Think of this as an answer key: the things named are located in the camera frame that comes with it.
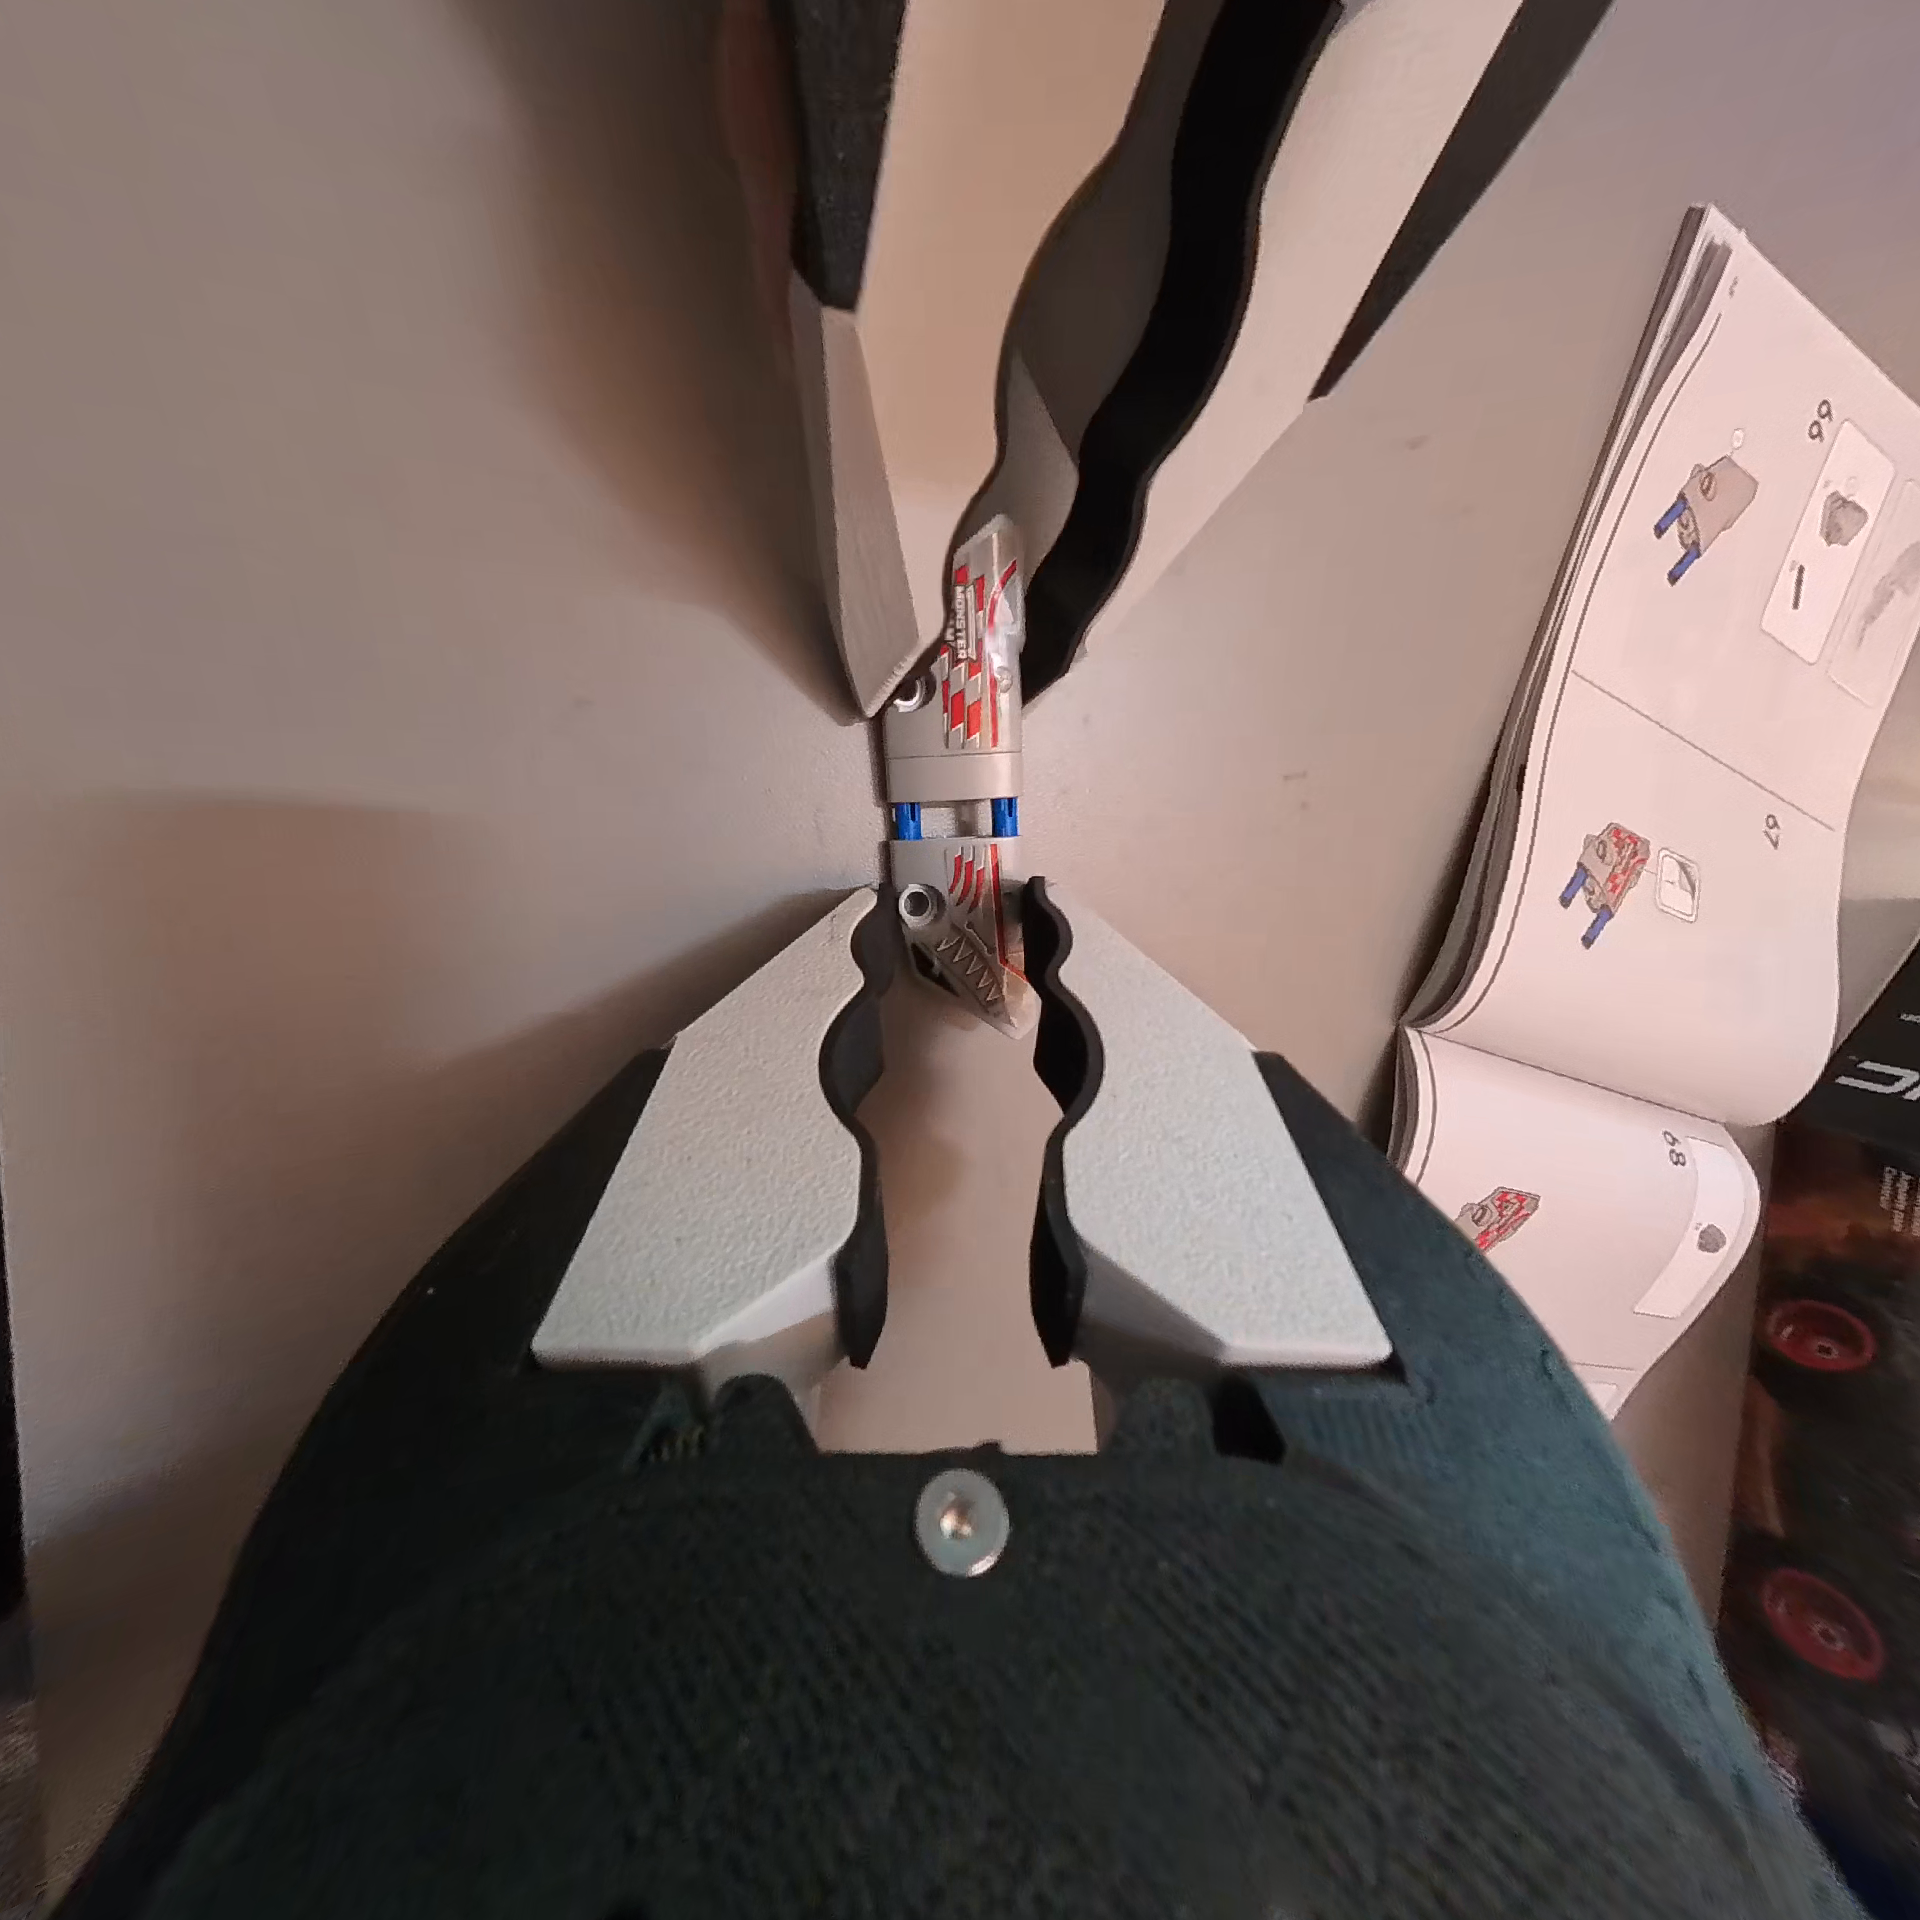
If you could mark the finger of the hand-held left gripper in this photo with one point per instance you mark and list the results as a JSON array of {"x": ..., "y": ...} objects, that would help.
[
  {"x": 1200, "y": 495},
  {"x": 975, "y": 182}
]

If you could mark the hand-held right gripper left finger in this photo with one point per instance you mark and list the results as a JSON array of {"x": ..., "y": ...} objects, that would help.
[{"x": 697, "y": 1200}]

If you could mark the grey toy panel teeth print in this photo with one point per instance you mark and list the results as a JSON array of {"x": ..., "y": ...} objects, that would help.
[{"x": 961, "y": 930}]

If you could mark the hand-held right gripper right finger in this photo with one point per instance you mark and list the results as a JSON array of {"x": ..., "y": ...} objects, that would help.
[{"x": 1215, "y": 1200}]

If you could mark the grey toy panel blue pins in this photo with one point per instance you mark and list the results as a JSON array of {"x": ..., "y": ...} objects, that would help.
[{"x": 967, "y": 704}]

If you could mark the black toy set box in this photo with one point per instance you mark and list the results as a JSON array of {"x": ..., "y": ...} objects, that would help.
[{"x": 1816, "y": 1424}]

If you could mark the open instruction booklet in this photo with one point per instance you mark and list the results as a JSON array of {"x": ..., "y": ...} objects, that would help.
[{"x": 1680, "y": 751}]

